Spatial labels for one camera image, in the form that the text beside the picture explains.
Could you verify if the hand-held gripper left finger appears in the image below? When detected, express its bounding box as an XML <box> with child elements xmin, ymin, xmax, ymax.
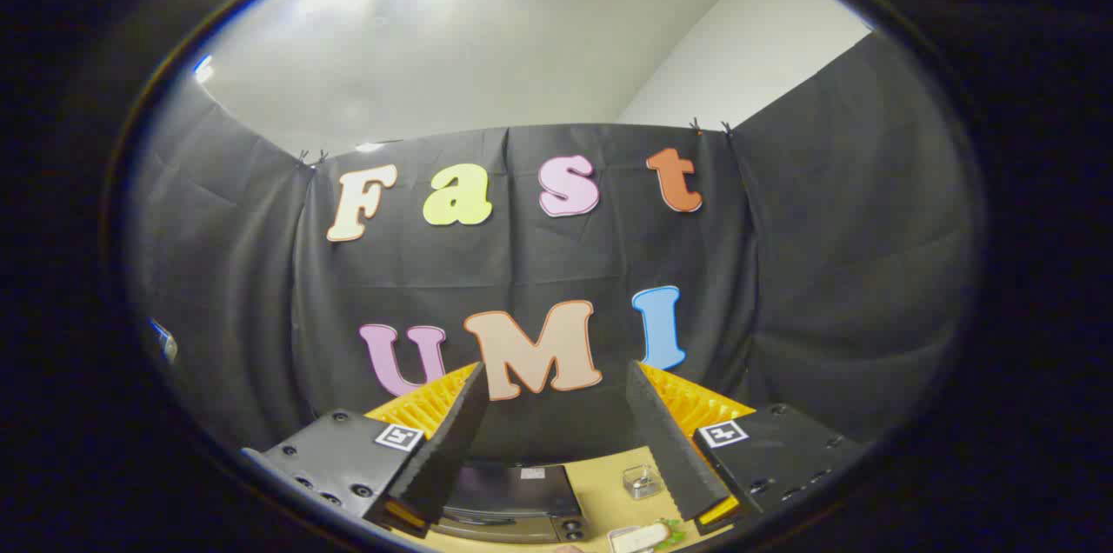
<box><xmin>242</xmin><ymin>360</ymin><xmax>490</xmax><ymax>539</ymax></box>

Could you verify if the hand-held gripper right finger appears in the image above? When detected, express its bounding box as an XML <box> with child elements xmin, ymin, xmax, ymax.
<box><xmin>626</xmin><ymin>359</ymin><xmax>863</xmax><ymax>536</ymax></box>

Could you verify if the black toaster oven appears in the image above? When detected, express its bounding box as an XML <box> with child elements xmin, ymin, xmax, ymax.
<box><xmin>432</xmin><ymin>462</ymin><xmax>590</xmax><ymax>545</ymax></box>

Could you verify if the lettuce sandwich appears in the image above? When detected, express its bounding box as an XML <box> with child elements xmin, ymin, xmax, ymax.
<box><xmin>609</xmin><ymin>518</ymin><xmax>688</xmax><ymax>553</ymax></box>

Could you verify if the clear glass jar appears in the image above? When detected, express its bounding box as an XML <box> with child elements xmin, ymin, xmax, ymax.
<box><xmin>623</xmin><ymin>464</ymin><xmax>663</xmax><ymax>500</ymax></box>

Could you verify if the small white blue object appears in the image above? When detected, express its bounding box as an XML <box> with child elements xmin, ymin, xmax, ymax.
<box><xmin>150</xmin><ymin>318</ymin><xmax>180</xmax><ymax>363</ymax></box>

